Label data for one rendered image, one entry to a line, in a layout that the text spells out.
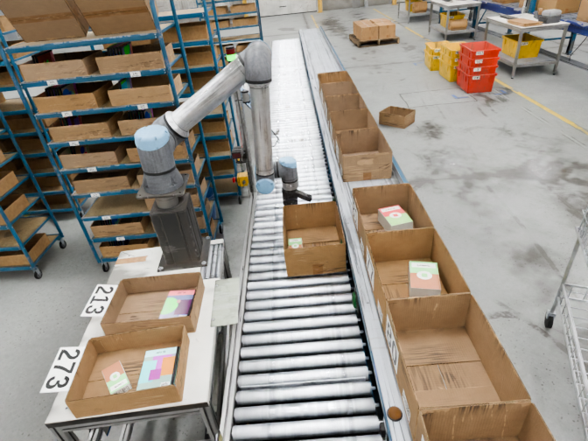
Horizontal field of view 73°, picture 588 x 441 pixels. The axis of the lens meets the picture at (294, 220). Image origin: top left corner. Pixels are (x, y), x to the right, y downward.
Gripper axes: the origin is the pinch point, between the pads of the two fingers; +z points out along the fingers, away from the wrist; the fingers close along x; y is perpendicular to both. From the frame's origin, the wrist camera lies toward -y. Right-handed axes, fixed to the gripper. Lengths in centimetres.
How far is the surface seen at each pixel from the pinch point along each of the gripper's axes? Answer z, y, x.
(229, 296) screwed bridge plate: 5, 34, 54
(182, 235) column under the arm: -13, 58, 26
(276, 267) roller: 6.0, 12.8, 34.7
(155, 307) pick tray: 4, 68, 58
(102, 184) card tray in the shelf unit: 1, 139, -69
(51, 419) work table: 5, 93, 109
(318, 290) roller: 6, -7, 54
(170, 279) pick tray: -2, 62, 46
